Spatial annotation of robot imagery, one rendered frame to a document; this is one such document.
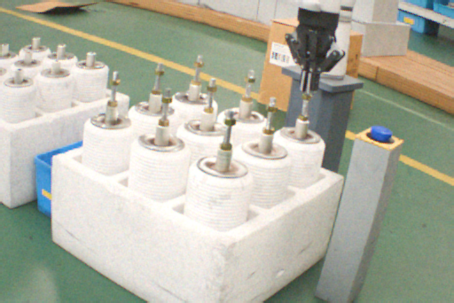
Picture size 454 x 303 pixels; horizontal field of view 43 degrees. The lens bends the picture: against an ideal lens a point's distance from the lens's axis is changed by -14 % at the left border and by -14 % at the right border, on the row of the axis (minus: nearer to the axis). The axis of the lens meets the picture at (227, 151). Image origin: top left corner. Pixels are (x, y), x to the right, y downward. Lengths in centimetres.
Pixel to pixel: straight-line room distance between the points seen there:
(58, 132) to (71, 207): 27
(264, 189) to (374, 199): 18
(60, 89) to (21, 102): 12
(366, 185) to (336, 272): 17
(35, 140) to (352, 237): 66
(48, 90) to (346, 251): 71
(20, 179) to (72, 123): 18
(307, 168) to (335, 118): 33
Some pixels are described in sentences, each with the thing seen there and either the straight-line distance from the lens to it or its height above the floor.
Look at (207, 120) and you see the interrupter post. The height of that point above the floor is 27.
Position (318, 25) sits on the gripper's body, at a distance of 109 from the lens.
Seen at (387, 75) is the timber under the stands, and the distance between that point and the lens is 296.
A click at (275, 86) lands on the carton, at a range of 220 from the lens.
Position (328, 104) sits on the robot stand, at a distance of 143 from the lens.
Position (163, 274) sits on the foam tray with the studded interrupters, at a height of 8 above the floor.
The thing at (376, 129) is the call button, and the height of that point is 33.
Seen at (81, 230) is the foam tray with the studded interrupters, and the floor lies 7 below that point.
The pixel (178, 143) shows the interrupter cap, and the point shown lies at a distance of 104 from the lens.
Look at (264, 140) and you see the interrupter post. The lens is 106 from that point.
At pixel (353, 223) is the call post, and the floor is 17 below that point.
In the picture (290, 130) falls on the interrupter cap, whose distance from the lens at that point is 119.
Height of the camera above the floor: 62
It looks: 21 degrees down
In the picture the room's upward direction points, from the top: 9 degrees clockwise
